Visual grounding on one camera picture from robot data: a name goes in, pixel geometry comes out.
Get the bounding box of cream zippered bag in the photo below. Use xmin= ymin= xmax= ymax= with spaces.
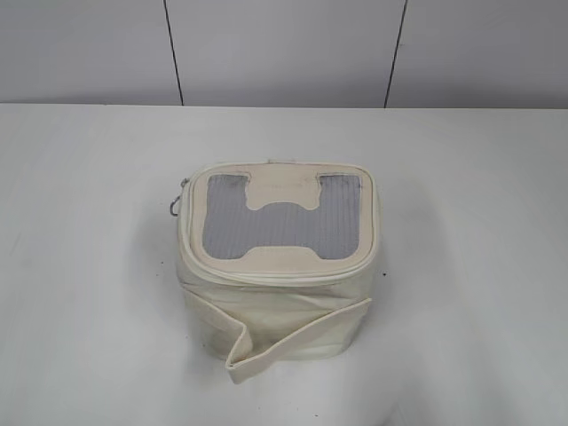
xmin=176 ymin=162 xmax=381 ymax=383

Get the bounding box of silver ring zipper pull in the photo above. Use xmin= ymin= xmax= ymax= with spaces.
xmin=169 ymin=194 xmax=181 ymax=217

